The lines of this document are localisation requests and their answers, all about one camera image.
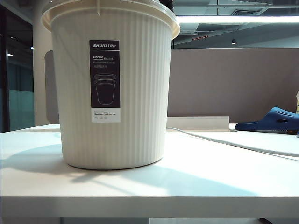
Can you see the white ribbed plastic trash can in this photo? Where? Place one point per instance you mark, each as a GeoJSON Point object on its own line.
{"type": "Point", "coordinates": [140, 93]}

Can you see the black plastic garbage bag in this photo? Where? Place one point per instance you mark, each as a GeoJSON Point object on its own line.
{"type": "Point", "coordinates": [168, 4]}

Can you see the brown desk partition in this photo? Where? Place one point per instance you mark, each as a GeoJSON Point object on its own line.
{"type": "Point", "coordinates": [233, 81]}

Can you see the red ceiling sign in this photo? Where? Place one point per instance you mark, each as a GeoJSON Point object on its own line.
{"type": "Point", "coordinates": [201, 38]}

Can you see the grey rounded partition panel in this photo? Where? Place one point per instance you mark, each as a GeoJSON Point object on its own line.
{"type": "Point", "coordinates": [51, 93]}

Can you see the black ceiling spot lamp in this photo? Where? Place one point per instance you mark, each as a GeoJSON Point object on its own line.
{"type": "Point", "coordinates": [233, 42]}

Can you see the blue slipper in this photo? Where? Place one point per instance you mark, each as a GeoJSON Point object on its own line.
{"type": "Point", "coordinates": [268, 121]}

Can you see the long ceiling light strip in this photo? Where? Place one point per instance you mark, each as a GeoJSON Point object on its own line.
{"type": "Point", "coordinates": [233, 19]}

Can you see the ceiling air vent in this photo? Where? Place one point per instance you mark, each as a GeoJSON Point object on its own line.
{"type": "Point", "coordinates": [243, 12]}

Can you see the yellowish paper package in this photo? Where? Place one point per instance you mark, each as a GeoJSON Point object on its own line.
{"type": "Point", "coordinates": [297, 105]}

